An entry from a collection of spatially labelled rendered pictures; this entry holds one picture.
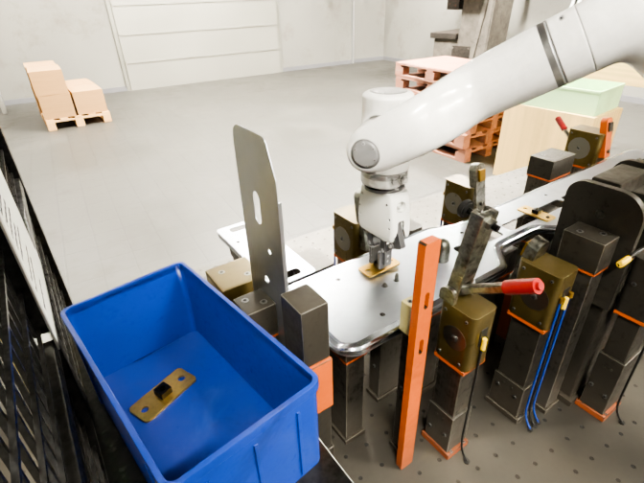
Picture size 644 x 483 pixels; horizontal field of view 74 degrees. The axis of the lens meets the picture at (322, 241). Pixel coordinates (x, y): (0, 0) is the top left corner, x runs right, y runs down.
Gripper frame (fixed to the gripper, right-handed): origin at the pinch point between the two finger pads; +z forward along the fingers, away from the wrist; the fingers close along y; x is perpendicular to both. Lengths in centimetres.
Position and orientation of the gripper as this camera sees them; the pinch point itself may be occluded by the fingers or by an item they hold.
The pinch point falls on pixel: (379, 255)
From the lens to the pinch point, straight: 86.2
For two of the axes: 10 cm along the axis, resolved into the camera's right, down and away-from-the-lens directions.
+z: 0.3, 8.6, 5.1
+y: -5.7, -4.0, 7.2
